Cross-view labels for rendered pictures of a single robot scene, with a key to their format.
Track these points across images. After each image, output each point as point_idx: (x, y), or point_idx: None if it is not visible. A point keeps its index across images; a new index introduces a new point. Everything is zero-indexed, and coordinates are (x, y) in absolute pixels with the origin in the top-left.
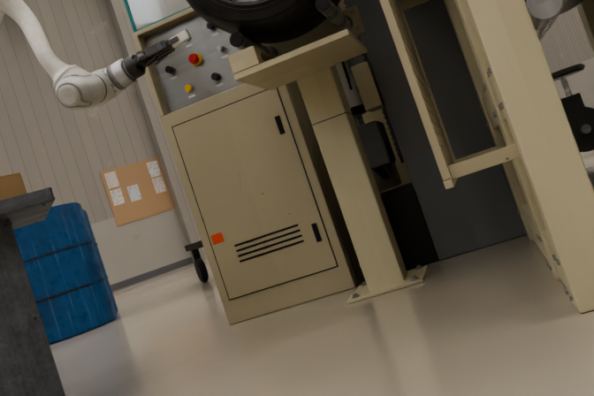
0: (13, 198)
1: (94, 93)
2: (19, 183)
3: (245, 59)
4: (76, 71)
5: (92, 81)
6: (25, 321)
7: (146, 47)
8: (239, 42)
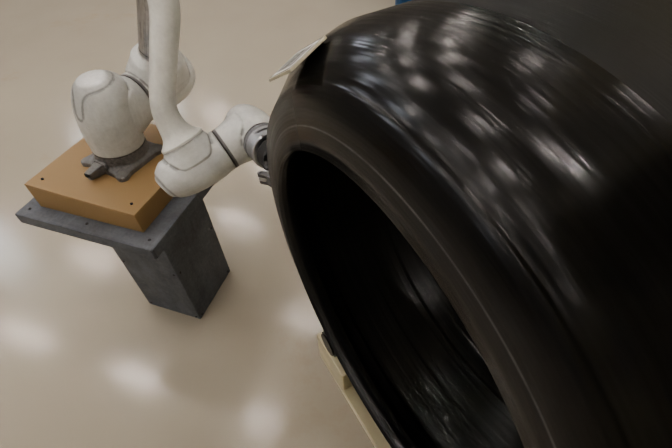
0: (121, 243)
1: (201, 188)
2: (135, 222)
3: (331, 366)
4: (179, 158)
5: (199, 175)
6: (167, 273)
7: None
8: (329, 351)
